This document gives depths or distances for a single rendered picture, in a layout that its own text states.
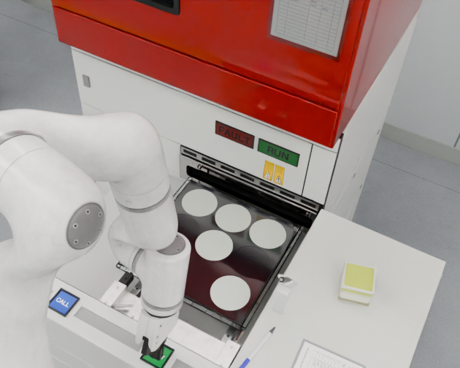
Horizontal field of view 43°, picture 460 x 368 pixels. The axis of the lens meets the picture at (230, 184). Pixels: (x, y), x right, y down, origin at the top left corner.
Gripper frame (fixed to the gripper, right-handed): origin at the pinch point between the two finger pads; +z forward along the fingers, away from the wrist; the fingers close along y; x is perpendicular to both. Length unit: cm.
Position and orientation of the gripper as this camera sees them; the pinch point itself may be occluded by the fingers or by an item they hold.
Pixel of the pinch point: (155, 349)
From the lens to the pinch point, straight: 132.6
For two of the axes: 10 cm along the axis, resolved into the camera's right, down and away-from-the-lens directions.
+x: 8.8, 3.8, -2.9
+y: -4.6, 4.8, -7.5
